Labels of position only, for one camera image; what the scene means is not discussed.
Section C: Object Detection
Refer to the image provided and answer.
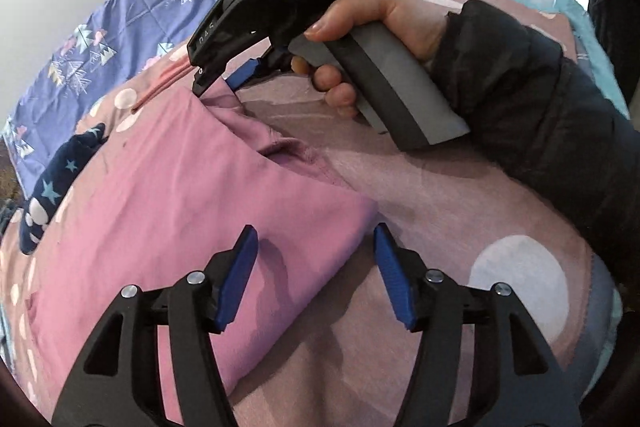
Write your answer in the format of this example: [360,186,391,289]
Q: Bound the coral folded garment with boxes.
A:
[131,57,201,115]

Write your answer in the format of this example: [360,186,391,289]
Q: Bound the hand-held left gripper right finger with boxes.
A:
[372,223,583,427]

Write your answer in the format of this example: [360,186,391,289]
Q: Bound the brown polka dot blanket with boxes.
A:
[0,0,626,427]

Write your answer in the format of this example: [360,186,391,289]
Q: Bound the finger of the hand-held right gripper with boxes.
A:
[225,48,293,92]

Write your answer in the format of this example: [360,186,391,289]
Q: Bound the navy star print folded garment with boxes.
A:
[19,123,108,255]

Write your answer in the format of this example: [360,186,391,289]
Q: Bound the blue tree print sheet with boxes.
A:
[2,0,296,198]

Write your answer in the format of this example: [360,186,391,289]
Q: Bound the person's right forearm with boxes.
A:
[429,0,640,268]

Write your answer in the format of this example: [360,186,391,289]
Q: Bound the pink long-sleeve shirt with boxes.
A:
[22,79,379,427]

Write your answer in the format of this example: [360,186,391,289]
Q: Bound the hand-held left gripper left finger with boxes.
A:
[51,224,259,427]

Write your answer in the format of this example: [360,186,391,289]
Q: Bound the person's right hand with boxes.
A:
[290,0,450,120]

